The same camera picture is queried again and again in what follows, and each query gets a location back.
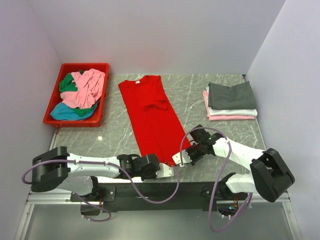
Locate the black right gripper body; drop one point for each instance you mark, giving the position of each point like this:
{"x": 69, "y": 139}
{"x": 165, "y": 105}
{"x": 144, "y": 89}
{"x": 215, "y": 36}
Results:
{"x": 195, "y": 152}

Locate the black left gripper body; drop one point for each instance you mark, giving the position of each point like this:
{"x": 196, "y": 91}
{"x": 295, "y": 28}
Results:
{"x": 150, "y": 174}

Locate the red t-shirt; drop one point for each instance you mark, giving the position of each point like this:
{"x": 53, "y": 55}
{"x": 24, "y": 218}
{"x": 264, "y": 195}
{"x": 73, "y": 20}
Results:
{"x": 156, "y": 126}

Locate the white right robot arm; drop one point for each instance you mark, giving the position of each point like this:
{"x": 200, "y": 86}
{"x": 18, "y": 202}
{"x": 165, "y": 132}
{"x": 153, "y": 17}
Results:
{"x": 268, "y": 176}

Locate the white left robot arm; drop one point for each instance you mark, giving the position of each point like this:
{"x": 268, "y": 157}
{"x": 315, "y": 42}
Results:
{"x": 59, "y": 169}

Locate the folded pink t-shirt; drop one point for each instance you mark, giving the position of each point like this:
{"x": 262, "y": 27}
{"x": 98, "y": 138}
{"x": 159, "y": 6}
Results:
{"x": 223, "y": 117}

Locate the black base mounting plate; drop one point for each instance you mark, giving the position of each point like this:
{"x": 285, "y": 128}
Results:
{"x": 142, "y": 205}

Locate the folded white t-shirt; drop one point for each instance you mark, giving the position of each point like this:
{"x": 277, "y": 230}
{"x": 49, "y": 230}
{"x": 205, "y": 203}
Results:
{"x": 240, "y": 112}

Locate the folded dark grey t-shirt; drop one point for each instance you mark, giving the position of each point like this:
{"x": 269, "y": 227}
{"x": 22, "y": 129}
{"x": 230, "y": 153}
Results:
{"x": 236, "y": 97}

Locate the red plastic bin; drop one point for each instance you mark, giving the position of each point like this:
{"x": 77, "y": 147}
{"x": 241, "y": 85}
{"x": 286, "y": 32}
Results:
{"x": 92, "y": 121}

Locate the crumpled pink t-shirt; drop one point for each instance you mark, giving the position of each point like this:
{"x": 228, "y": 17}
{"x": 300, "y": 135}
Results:
{"x": 89, "y": 84}

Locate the crumpled teal t-shirt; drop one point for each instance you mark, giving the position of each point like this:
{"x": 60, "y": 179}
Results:
{"x": 62, "y": 112}

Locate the crumpled green t-shirt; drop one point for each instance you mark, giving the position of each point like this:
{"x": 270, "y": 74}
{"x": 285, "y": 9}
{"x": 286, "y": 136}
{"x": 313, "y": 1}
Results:
{"x": 63, "y": 85}

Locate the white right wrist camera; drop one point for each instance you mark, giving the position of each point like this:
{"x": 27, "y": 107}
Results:
{"x": 181, "y": 158}

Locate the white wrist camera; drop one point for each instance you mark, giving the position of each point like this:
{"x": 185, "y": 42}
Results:
{"x": 181, "y": 158}
{"x": 164, "y": 171}

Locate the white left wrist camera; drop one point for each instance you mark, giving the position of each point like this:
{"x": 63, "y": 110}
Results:
{"x": 164, "y": 171}

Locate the aluminium frame rail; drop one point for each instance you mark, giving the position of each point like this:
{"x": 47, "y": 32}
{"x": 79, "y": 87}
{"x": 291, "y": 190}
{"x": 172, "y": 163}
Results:
{"x": 157, "y": 191}

